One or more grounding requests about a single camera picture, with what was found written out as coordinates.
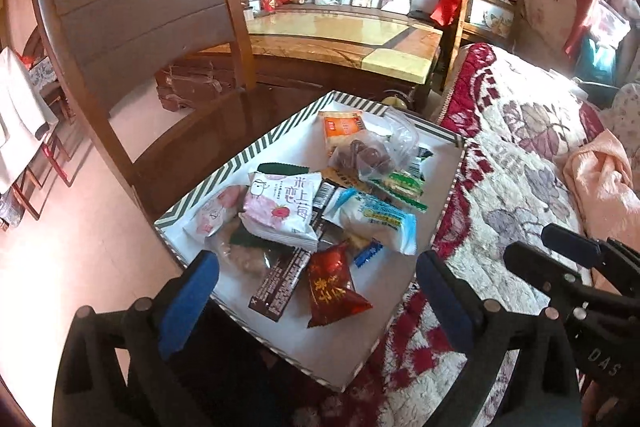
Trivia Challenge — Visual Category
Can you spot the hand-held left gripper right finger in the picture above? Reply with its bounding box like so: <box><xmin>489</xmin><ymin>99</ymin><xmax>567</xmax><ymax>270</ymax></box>
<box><xmin>416</xmin><ymin>251</ymin><xmax>583</xmax><ymax>427</ymax></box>

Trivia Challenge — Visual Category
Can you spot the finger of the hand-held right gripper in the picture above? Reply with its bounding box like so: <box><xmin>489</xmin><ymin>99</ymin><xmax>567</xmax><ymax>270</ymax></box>
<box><xmin>541</xmin><ymin>223</ymin><xmax>640</xmax><ymax>295</ymax></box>
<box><xmin>504</xmin><ymin>241</ymin><xmax>581</xmax><ymax>303</ymax></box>

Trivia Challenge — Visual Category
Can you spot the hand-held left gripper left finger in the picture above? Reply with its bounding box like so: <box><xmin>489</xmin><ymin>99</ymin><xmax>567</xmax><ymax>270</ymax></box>
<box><xmin>52</xmin><ymin>251</ymin><xmax>220</xmax><ymax>427</ymax></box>

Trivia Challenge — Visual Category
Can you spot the small blue snack packet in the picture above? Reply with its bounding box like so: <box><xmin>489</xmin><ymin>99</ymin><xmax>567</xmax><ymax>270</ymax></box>
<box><xmin>352</xmin><ymin>239</ymin><xmax>385</xmax><ymax>267</ymax></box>

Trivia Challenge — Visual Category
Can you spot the pink white snack packet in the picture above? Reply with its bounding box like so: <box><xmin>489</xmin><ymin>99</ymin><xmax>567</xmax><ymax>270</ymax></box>
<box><xmin>182</xmin><ymin>184</ymin><xmax>248</xmax><ymax>238</ymax></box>

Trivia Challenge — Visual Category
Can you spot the black chocolate bar packet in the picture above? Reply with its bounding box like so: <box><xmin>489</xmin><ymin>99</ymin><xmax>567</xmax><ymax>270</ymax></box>
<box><xmin>248</xmin><ymin>179</ymin><xmax>336</xmax><ymax>323</ymax></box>

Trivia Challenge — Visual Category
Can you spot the blue white bread packet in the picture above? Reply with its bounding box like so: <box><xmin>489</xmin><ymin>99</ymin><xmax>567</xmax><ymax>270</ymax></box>
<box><xmin>322</xmin><ymin>187</ymin><xmax>418</xmax><ymax>256</ymax></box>

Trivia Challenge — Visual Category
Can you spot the red snack packet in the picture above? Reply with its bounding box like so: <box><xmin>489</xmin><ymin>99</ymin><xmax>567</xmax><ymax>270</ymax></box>
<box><xmin>306</xmin><ymin>241</ymin><xmax>374</xmax><ymax>329</ymax></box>

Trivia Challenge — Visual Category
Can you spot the green white snack packet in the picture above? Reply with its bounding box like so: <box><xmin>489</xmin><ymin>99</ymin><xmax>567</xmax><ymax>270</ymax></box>
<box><xmin>385</xmin><ymin>169</ymin><xmax>430</xmax><ymax>212</ymax></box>

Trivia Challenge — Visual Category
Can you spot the green white striped cardboard box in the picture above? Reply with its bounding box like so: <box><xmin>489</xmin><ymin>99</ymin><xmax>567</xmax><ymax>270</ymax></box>
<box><xmin>154</xmin><ymin>91</ymin><xmax>468</xmax><ymax>393</ymax></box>

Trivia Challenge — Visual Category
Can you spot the white strawberry print packet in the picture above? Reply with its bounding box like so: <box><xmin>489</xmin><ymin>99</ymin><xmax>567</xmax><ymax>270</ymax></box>
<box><xmin>239</xmin><ymin>172</ymin><xmax>323</xmax><ymax>253</ymax></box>

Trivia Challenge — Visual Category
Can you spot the dark green snack packet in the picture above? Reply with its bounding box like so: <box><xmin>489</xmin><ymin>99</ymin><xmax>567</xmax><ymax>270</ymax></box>
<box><xmin>256</xmin><ymin>162</ymin><xmax>308</xmax><ymax>178</ymax></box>

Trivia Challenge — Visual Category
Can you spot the clear bag of dark snacks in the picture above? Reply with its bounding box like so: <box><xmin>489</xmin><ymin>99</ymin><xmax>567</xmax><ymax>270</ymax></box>
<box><xmin>327</xmin><ymin>107</ymin><xmax>421</xmax><ymax>182</ymax></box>

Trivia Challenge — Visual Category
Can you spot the orange snack packet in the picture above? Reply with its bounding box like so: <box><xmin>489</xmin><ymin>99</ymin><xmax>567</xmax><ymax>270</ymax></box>
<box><xmin>319</xmin><ymin>109</ymin><xmax>366</xmax><ymax>158</ymax></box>

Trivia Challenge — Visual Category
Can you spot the peach quilt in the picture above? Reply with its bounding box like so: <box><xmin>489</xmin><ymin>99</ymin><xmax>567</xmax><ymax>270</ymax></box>
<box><xmin>564</xmin><ymin>129</ymin><xmax>640</xmax><ymax>253</ymax></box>

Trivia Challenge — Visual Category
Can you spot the floral red white fleece blanket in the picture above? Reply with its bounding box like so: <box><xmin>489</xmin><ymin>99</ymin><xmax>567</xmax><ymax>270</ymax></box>
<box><xmin>310</xmin><ymin>43</ymin><xmax>621</xmax><ymax>427</ymax></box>

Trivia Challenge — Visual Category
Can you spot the floral sofa cushion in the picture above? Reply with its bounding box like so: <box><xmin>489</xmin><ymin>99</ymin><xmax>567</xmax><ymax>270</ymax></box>
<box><xmin>607</xmin><ymin>83</ymin><xmax>640</xmax><ymax>142</ymax></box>

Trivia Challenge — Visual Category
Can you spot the teal bag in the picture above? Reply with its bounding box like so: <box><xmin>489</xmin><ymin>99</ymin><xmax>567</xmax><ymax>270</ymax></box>
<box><xmin>575</xmin><ymin>37</ymin><xmax>618</xmax><ymax>85</ymax></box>

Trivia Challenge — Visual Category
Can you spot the floral storage box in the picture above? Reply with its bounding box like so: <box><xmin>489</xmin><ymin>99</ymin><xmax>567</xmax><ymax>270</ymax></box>
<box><xmin>470</xmin><ymin>0</ymin><xmax>516</xmax><ymax>38</ymax></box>

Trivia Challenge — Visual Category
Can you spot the white cloth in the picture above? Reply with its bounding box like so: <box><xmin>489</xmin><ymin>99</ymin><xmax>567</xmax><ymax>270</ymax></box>
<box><xmin>0</xmin><ymin>47</ymin><xmax>58</xmax><ymax>195</ymax></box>

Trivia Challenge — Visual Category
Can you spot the wooden shelf rack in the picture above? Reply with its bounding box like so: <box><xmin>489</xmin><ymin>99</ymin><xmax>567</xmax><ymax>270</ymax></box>
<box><xmin>452</xmin><ymin>0</ymin><xmax>521</xmax><ymax>52</ymax></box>

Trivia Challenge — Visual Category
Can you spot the red bag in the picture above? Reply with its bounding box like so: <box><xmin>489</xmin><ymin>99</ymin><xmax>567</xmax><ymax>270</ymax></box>
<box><xmin>431</xmin><ymin>0</ymin><xmax>463</xmax><ymax>26</ymax></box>

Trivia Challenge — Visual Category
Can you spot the dark wooden chair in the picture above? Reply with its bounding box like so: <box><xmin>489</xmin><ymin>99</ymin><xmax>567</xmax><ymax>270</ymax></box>
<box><xmin>27</xmin><ymin>0</ymin><xmax>441</xmax><ymax>427</ymax></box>

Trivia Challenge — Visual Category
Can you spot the marble top cabinet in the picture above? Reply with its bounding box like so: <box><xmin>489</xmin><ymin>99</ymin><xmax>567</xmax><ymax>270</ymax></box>
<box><xmin>155</xmin><ymin>2</ymin><xmax>446</xmax><ymax>108</ymax></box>

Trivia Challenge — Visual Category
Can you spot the red frame chair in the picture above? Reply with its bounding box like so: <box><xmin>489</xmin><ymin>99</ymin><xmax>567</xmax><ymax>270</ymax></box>
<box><xmin>10</xmin><ymin>52</ymin><xmax>83</xmax><ymax>222</ymax></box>

